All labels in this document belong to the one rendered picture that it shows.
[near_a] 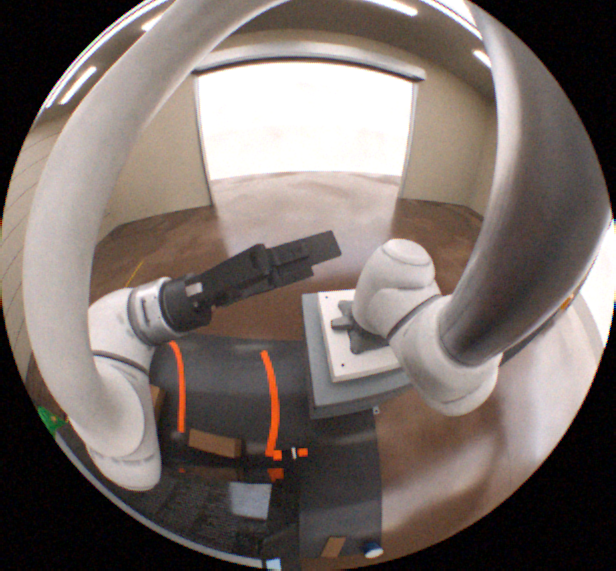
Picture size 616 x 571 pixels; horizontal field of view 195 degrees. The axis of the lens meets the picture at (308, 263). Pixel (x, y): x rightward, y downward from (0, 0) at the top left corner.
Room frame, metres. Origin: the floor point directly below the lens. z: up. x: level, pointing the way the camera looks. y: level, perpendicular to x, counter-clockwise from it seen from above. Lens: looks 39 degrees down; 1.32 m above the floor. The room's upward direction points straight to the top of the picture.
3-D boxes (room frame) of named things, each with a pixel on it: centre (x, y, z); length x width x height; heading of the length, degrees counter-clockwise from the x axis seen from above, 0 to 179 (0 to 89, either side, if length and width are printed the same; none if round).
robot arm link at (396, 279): (0.27, -0.20, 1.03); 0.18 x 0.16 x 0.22; 19
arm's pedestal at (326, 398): (0.28, -0.19, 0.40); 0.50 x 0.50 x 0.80; 7
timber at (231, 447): (-0.18, 0.56, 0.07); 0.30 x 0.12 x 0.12; 92
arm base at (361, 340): (0.28, -0.17, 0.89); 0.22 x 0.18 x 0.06; 97
